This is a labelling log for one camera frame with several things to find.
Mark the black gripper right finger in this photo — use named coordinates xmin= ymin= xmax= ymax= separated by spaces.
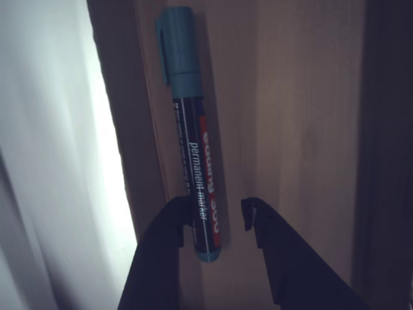
xmin=240 ymin=197 xmax=372 ymax=310

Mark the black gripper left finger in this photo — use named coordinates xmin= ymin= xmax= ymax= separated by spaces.
xmin=117 ymin=195 xmax=194 ymax=310

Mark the shallow cardboard box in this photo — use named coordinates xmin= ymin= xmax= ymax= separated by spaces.
xmin=86 ymin=0 xmax=413 ymax=310

